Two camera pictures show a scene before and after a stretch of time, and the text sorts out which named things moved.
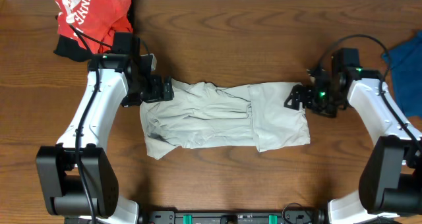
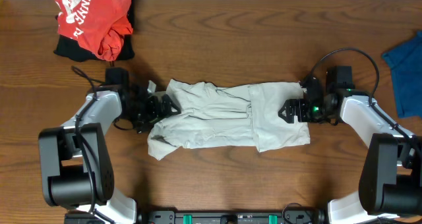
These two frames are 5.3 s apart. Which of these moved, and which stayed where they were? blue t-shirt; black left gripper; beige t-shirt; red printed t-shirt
Moved: black left gripper
Stayed: beige t-shirt; red printed t-shirt; blue t-shirt
